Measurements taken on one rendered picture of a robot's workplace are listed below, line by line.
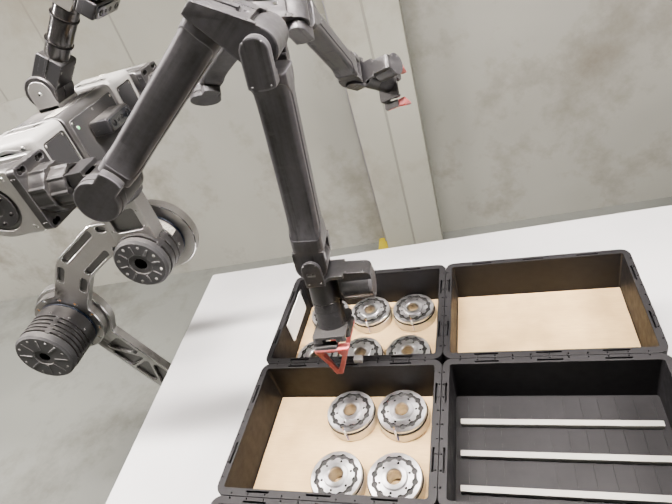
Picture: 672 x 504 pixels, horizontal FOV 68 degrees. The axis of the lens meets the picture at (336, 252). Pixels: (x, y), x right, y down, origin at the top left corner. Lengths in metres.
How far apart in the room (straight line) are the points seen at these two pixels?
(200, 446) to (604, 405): 0.94
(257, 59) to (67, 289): 1.15
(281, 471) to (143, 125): 0.71
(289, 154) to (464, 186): 2.12
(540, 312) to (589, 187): 1.78
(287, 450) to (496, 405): 0.44
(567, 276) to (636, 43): 1.62
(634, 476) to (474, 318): 0.46
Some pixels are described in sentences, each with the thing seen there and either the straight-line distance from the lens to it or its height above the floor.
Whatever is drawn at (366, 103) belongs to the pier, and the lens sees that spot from 2.42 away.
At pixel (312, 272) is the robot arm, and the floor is 1.21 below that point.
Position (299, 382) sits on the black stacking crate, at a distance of 1.17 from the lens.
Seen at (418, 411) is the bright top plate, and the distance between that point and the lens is 1.07.
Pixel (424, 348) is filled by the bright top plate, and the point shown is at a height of 0.86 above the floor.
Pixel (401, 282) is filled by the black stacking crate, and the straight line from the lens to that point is 1.30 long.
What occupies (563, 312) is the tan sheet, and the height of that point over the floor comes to 0.83.
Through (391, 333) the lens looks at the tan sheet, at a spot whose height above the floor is 0.83.
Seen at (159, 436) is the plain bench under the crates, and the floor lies 0.70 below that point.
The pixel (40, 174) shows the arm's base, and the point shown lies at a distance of 0.98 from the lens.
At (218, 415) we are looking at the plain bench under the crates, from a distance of 1.46.
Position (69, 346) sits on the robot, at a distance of 1.67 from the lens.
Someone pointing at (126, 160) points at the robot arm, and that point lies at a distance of 0.87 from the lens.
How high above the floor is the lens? 1.72
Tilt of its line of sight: 34 degrees down
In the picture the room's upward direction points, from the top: 19 degrees counter-clockwise
